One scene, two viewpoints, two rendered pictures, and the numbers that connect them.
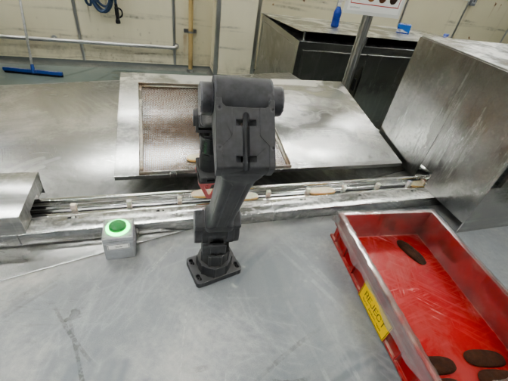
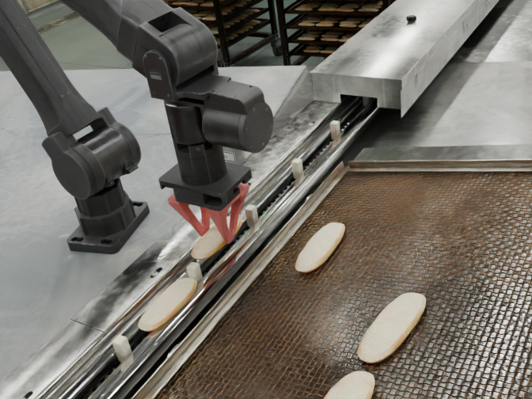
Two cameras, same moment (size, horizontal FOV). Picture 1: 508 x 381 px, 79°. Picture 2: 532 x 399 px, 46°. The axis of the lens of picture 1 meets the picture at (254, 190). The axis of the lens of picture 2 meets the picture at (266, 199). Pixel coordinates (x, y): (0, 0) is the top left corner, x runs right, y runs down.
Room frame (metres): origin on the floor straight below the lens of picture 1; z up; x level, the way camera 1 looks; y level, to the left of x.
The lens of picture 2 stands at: (1.32, -0.18, 1.35)
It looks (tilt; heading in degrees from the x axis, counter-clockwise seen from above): 32 degrees down; 147
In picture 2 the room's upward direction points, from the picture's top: 9 degrees counter-clockwise
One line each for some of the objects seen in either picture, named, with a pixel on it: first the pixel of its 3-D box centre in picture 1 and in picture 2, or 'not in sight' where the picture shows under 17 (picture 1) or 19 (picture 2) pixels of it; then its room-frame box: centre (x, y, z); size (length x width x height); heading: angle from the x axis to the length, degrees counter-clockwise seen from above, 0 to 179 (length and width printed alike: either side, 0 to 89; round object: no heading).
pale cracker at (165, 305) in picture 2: (243, 196); (168, 302); (0.75, 0.03, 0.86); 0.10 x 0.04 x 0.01; 111
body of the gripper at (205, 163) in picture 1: (209, 161); (201, 161); (0.71, 0.14, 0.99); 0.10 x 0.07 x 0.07; 22
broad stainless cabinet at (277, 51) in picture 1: (354, 78); not in sight; (3.40, -0.85, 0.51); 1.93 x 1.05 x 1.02; 111
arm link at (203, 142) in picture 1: (210, 140); (195, 115); (0.72, 0.14, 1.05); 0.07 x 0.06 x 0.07; 17
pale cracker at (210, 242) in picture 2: (207, 192); (217, 234); (0.71, 0.14, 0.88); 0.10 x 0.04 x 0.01; 111
